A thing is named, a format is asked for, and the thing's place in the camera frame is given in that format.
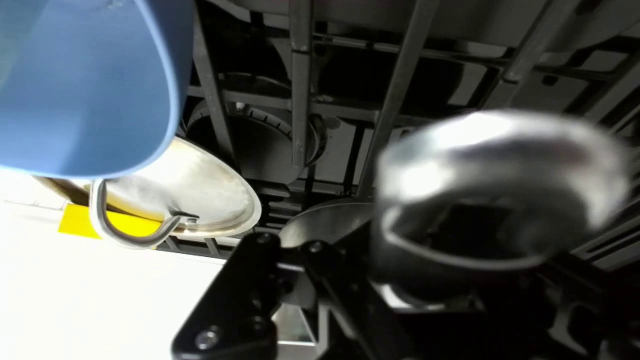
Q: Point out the black stove grate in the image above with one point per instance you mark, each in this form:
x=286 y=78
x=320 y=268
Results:
x=301 y=90

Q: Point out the stove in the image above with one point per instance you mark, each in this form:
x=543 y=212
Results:
x=450 y=75

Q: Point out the yellow flat piece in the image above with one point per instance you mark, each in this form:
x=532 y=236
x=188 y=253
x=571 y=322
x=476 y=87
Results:
x=82 y=222

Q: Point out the blue plastic cup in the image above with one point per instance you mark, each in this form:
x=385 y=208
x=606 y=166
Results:
x=85 y=85

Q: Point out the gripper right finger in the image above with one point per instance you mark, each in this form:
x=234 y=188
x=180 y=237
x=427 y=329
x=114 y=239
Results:
x=607 y=295

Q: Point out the black round stove burner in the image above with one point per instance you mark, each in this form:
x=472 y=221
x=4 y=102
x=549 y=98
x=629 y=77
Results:
x=260 y=145

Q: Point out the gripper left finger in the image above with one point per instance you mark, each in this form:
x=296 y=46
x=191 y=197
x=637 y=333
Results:
x=227 y=310

